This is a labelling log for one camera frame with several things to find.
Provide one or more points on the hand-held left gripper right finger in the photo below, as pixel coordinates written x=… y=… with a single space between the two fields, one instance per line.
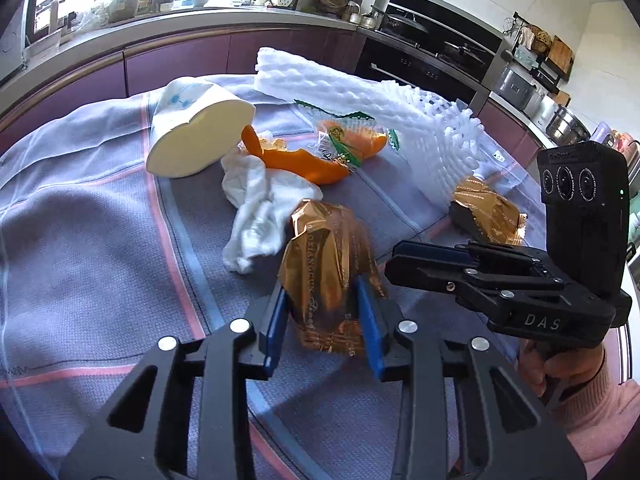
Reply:
x=370 y=330

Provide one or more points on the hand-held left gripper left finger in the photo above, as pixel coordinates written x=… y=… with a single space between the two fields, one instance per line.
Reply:
x=275 y=330

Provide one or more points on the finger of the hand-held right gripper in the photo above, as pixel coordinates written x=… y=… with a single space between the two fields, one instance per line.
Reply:
x=420 y=275
x=430 y=250

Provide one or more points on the gold foil wrapper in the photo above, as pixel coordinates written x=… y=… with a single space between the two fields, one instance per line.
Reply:
x=325 y=270
x=487 y=210

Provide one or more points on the clear plastic bag green print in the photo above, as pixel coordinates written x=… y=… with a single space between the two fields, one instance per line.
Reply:
x=345 y=125

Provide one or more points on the white foam fruit net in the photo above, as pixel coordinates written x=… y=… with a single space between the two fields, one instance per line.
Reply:
x=350 y=85

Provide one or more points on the person's right forearm pink sleeve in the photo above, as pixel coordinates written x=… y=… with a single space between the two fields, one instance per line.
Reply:
x=600 y=420

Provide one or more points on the person's right hand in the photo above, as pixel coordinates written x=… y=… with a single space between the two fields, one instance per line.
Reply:
x=565 y=365

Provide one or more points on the stainless steel pot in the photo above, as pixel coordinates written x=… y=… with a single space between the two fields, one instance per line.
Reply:
x=567 y=125

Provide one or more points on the crumpled white tissue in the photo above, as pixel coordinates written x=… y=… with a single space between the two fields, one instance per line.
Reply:
x=255 y=215

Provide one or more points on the square metal container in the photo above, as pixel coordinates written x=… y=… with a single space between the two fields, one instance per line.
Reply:
x=514 y=87

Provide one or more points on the wooden cutting board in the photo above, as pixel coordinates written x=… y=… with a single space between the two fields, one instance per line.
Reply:
x=561 y=51

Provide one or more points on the black frying pan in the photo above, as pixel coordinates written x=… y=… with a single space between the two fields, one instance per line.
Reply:
x=465 y=52

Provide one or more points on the grey checked tablecloth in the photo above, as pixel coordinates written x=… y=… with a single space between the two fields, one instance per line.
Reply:
x=90 y=240

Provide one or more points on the white paper cup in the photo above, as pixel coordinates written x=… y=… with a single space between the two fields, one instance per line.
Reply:
x=200 y=130

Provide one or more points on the wok with glass lid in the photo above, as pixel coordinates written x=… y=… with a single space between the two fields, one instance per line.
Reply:
x=400 y=22

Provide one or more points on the purple kitchen cabinets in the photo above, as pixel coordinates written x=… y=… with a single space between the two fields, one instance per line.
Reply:
x=180 y=60

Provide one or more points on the grey kitchen counter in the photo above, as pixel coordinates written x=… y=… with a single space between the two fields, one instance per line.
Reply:
x=175 y=22

